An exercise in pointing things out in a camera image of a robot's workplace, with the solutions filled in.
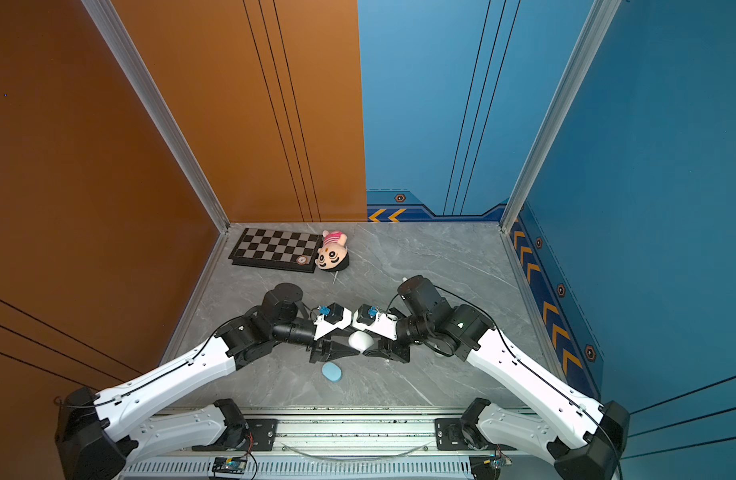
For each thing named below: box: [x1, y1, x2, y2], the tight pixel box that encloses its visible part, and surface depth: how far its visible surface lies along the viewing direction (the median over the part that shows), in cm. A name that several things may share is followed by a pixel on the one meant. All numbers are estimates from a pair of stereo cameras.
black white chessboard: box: [228, 228, 323, 273], surface depth 111 cm
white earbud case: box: [348, 331, 374, 353], surface depth 66 cm
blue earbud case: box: [321, 362, 343, 382], surface depth 83 cm
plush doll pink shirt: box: [314, 230, 349, 272], surface depth 104 cm
